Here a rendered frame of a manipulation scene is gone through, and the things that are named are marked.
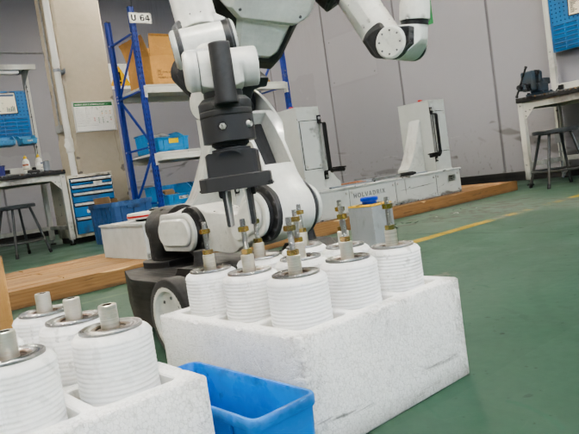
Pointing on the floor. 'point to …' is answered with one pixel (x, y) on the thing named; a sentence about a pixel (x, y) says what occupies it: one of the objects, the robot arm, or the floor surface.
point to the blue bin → (255, 403)
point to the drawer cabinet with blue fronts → (82, 193)
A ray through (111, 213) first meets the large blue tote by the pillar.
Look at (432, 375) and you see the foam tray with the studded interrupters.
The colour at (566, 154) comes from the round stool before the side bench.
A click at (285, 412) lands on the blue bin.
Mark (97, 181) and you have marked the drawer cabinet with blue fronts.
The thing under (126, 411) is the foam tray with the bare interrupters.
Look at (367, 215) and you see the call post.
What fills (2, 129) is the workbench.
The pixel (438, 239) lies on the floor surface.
